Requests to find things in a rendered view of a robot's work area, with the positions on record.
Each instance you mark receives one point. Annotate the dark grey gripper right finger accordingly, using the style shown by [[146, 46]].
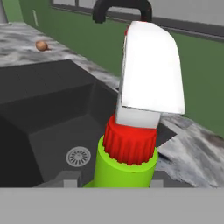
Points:
[[163, 180]]

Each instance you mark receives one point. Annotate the small brown round food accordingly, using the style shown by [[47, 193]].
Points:
[[41, 45]]

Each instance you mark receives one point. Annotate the black curved tap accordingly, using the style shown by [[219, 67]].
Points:
[[116, 7]]

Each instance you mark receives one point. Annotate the dark grey sink basin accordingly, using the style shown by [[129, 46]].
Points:
[[52, 116]]

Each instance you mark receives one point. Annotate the green spray bottle white nozzle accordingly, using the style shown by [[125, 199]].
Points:
[[148, 75]]

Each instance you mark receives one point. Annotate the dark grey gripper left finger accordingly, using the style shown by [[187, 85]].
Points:
[[65, 179]]

